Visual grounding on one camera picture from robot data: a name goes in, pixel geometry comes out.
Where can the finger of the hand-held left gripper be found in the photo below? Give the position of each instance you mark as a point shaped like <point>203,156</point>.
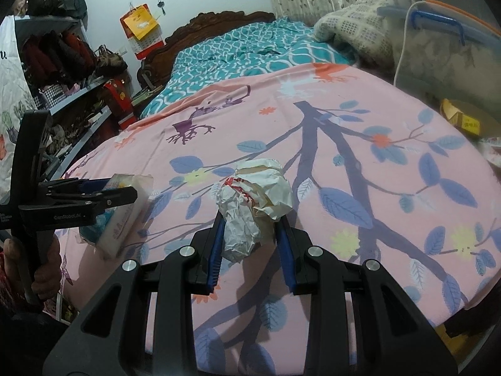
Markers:
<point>78,209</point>
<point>78,186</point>

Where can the brown handbag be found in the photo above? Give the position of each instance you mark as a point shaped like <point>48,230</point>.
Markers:
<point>109,60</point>

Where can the pink white wrapper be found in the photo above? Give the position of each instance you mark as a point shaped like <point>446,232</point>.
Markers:
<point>491,149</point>

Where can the small blue yellow box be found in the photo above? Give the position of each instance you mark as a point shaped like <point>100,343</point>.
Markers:
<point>125,219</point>

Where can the red gift box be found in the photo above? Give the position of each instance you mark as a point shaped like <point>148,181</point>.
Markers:
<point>119,102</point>

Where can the red yellow gift bag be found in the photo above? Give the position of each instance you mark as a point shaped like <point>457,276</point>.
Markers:
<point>141,23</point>

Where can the pink floral bed sheet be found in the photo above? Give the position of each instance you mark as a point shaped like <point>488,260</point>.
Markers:
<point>391,211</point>

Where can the cream paper ball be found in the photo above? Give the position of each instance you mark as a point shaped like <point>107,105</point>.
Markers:
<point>254,196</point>

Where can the person's left hand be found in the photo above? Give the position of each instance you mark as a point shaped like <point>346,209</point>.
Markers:
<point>53,270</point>

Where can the teal patterned blanket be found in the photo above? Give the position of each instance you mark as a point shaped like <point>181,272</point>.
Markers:
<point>242,51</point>

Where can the white printed plastic bag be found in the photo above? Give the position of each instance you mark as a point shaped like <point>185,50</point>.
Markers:
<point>15,86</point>

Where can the hanging dark ornament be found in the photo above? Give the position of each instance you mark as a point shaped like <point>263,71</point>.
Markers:
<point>161,6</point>

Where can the pile of dark red clothes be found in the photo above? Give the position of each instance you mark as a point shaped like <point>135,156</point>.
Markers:
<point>51,53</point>

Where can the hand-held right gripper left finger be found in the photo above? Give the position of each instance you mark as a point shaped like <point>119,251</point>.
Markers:
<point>216,262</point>

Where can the grey knitted pillow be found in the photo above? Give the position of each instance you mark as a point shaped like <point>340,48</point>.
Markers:
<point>352,27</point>

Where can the grey metal shelf rack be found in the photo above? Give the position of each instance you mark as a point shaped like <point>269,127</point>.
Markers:
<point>78,94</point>

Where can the carved wooden headboard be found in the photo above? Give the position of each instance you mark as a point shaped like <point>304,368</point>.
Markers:
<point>188,31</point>

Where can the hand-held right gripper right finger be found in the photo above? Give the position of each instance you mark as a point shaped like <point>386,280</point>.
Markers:
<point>285,258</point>

